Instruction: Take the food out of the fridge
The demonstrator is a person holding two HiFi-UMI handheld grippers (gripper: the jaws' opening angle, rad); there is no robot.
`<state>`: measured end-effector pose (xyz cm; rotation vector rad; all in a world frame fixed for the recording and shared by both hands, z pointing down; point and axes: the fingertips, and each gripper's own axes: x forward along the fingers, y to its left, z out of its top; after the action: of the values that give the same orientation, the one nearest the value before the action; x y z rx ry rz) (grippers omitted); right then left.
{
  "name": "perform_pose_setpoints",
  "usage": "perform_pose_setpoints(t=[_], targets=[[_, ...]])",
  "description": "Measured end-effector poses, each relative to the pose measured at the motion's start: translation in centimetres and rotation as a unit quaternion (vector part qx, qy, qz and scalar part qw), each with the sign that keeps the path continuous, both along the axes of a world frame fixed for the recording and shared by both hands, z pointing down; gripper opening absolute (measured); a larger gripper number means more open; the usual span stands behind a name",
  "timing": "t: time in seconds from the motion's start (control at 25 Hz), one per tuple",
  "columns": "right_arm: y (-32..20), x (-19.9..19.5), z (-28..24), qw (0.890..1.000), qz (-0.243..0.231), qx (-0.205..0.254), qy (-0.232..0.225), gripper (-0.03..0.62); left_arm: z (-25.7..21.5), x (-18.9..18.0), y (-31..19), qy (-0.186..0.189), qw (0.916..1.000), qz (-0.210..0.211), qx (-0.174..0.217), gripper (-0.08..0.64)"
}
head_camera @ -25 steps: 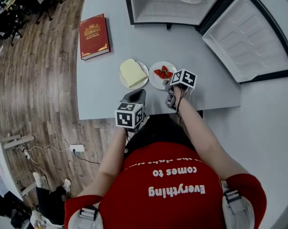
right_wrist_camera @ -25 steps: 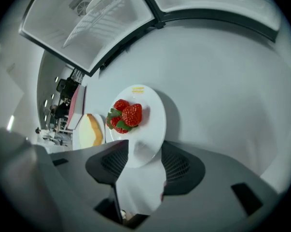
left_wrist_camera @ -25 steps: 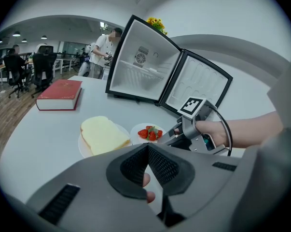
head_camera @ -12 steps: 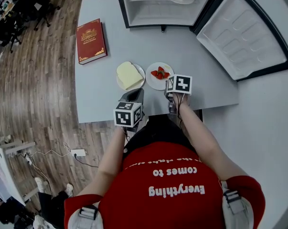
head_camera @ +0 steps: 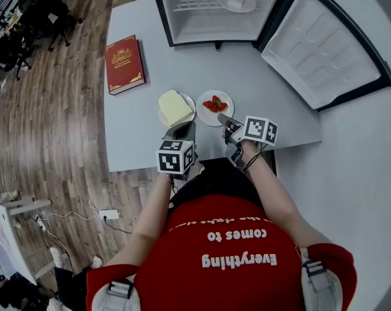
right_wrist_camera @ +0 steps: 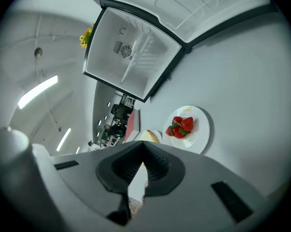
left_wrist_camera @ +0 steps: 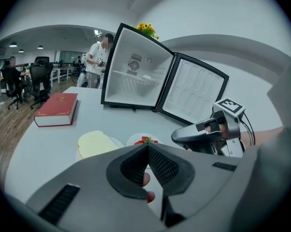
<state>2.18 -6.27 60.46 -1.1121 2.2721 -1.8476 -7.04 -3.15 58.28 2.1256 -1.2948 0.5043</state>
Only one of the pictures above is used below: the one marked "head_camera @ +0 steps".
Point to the person's left forearm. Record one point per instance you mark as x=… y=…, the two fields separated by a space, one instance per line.
x=149 y=212

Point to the white-lined refrigerator door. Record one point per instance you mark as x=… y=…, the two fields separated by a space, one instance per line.
x=328 y=50

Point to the black office chair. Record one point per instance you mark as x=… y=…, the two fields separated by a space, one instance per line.
x=46 y=11
x=7 y=57

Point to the pale butter block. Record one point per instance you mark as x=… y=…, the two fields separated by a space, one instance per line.
x=235 y=2

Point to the red strawberry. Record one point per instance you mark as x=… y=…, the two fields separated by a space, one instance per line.
x=216 y=98
x=224 y=105
x=207 y=103
x=214 y=108

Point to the person's right hand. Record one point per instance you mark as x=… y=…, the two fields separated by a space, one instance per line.
x=223 y=134

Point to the white plate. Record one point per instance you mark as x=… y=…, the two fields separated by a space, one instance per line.
x=221 y=2
x=205 y=118
x=186 y=98

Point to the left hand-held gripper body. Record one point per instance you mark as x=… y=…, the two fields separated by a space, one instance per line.
x=169 y=160

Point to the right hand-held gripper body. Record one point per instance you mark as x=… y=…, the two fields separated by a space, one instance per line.
x=256 y=130

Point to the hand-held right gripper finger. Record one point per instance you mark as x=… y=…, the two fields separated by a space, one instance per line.
x=229 y=122

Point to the white desk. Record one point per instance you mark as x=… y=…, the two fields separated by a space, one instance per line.
x=7 y=238

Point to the red printed T-shirt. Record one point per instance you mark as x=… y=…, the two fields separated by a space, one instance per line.
x=214 y=287

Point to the black mini fridge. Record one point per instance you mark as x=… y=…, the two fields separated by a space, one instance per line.
x=166 y=18

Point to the person's right forearm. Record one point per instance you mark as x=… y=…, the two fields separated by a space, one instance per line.
x=273 y=199

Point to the small white power strip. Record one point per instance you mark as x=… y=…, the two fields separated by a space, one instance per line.
x=41 y=223

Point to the black trousers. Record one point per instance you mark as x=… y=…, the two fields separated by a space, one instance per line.
x=221 y=180

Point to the clear fridge shelf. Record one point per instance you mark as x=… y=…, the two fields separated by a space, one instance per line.
x=195 y=0

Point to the red hardcover book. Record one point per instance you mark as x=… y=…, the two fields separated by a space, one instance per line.
x=124 y=63

